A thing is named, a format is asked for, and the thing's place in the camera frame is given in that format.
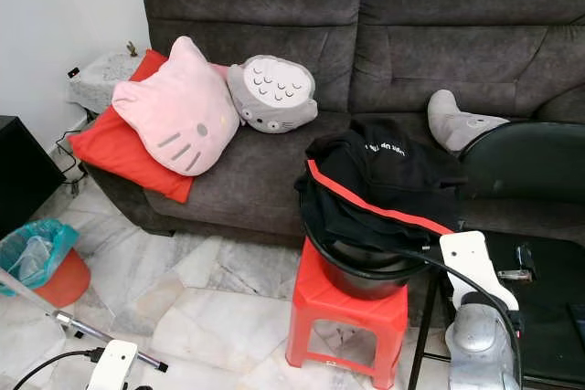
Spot black garment red stripe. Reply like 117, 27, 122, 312
294, 116, 469, 254

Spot red bin teal bag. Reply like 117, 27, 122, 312
0, 218, 92, 309

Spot red cushion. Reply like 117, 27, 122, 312
69, 48, 193, 205

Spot white stone side table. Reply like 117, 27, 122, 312
68, 50, 147, 117

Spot pink cat face pillow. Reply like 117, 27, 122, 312
112, 36, 240, 177

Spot grey white owl plush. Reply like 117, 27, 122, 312
226, 54, 319, 134

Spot red plastic stool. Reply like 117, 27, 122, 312
284, 235, 410, 390

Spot black plastic bucket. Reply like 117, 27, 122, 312
300, 171, 444, 301

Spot dark grey fabric sofa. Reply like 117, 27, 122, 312
87, 0, 585, 245

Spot grey stuffed toy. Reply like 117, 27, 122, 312
427, 89, 513, 153

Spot black folding chair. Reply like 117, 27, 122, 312
407, 121, 585, 390

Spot black floor cable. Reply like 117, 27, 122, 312
53, 125, 88, 181

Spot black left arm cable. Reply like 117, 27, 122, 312
14, 348, 97, 390

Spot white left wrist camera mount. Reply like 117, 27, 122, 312
87, 340, 139, 390

